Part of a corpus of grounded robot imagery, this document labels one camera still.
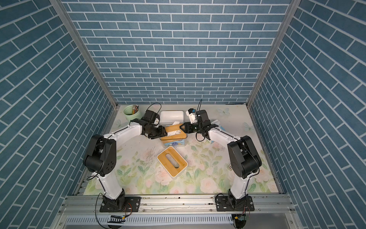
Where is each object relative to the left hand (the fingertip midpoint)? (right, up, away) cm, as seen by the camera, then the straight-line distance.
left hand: (167, 134), depth 93 cm
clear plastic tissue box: (+3, +1, 0) cm, 3 cm away
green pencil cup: (-28, +15, +8) cm, 33 cm away
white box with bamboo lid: (+4, -16, -7) cm, 18 cm away
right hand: (+10, +5, -3) cm, 12 cm away
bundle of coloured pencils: (-22, +17, +1) cm, 28 cm away
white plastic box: (-2, +11, +15) cm, 19 cm away
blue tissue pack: (+5, -5, 0) cm, 7 cm away
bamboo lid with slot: (+9, 0, -3) cm, 10 cm away
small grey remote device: (+39, -18, -8) cm, 44 cm away
